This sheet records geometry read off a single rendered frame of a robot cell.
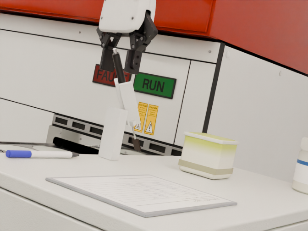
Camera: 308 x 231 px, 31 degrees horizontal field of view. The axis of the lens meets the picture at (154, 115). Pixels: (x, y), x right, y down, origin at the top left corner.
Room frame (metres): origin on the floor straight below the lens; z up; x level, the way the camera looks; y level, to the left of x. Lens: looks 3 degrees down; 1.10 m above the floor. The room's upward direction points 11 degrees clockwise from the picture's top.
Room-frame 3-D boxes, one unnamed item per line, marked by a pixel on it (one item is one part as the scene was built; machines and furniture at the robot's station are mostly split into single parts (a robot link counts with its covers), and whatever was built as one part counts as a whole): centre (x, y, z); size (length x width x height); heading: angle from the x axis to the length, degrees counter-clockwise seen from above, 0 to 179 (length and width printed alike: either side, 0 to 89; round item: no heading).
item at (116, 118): (0.92, 0.05, 1.03); 0.06 x 0.04 x 0.13; 145
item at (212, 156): (0.94, -0.11, 1.00); 0.07 x 0.07 x 0.07; 59
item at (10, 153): (0.79, 0.14, 0.97); 0.14 x 0.01 x 0.01; 145
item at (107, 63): (1.03, 0.11, 1.14); 0.03 x 0.03 x 0.07; 46
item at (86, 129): (1.33, 0.08, 0.96); 0.44 x 0.01 x 0.02; 55
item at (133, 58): (0.97, 0.05, 1.15); 0.03 x 0.03 x 0.07; 46
